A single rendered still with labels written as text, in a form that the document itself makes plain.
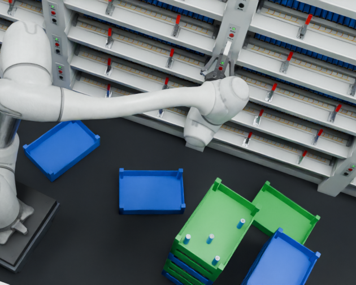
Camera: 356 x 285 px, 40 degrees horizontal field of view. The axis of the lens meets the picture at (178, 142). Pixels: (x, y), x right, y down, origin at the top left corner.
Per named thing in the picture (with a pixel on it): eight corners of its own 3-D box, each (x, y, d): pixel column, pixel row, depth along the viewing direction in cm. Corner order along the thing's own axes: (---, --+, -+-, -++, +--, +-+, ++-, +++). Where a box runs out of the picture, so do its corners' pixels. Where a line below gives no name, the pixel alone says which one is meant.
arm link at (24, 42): (-32, 183, 189) (-30, 134, 199) (11, 185, 197) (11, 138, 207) (1, 61, 131) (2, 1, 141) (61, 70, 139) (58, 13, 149)
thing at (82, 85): (189, 131, 239) (190, 125, 226) (73, 91, 242) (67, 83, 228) (203, 93, 242) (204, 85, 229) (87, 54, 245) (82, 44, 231)
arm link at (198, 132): (213, 120, 170) (233, 103, 159) (200, 156, 162) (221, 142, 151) (186, 104, 167) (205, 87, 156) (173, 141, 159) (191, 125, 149)
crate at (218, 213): (217, 276, 177) (222, 271, 170) (172, 245, 181) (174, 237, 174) (256, 214, 191) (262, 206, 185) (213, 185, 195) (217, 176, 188)
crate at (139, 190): (118, 214, 226) (119, 208, 219) (118, 175, 236) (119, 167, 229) (183, 214, 230) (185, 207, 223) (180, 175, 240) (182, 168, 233)
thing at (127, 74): (196, 109, 223) (197, 102, 209) (71, 67, 225) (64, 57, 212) (209, 69, 226) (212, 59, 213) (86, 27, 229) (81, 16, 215)
